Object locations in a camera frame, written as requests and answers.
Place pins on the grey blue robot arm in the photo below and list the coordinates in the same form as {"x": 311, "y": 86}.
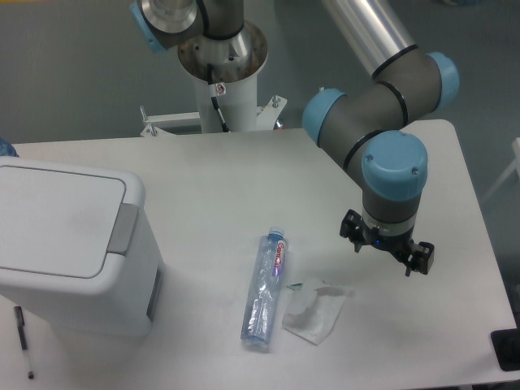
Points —
{"x": 363, "y": 135}

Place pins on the crumpled clear plastic wrapper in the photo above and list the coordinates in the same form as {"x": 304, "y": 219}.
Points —
{"x": 314, "y": 307}

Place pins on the blue patterned object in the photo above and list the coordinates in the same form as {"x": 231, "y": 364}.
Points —
{"x": 7, "y": 149}

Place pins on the black pen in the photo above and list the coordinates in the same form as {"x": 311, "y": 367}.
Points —
{"x": 20, "y": 324}

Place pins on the black phone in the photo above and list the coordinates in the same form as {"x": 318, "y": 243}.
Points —
{"x": 506, "y": 346}

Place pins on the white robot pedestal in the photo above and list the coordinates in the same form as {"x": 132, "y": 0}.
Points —
{"x": 224, "y": 74}

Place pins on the white trash can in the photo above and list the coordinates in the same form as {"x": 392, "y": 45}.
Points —
{"x": 77, "y": 248}

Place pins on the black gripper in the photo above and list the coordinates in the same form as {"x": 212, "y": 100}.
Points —
{"x": 394, "y": 238}

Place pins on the clear plastic water bottle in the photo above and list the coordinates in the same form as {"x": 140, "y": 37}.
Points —
{"x": 264, "y": 289}

